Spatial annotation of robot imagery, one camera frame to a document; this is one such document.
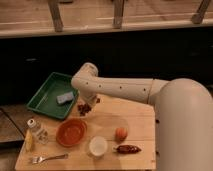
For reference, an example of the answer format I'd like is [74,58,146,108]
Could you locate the dark red grape bunch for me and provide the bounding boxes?
[77,101,92,116]

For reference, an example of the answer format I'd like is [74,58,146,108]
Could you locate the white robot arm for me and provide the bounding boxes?
[71,62,213,171]

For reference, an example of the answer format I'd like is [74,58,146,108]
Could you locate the red bowl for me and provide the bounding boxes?
[56,118,87,147]

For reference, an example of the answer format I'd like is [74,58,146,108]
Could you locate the blue-grey sponge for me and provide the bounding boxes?
[56,92,74,104]

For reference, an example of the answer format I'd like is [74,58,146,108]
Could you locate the orange fruit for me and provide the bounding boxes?
[115,127,128,142]

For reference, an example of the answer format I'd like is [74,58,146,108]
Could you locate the small white cup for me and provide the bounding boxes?
[89,136,108,157]

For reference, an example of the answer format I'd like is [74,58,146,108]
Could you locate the green plastic tray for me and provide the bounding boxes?
[27,72,78,120]

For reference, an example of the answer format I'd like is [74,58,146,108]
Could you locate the clear plastic bottle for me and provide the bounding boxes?
[27,118,48,144]

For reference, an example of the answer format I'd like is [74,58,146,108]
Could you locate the silver fork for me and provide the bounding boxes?
[29,154,69,164]

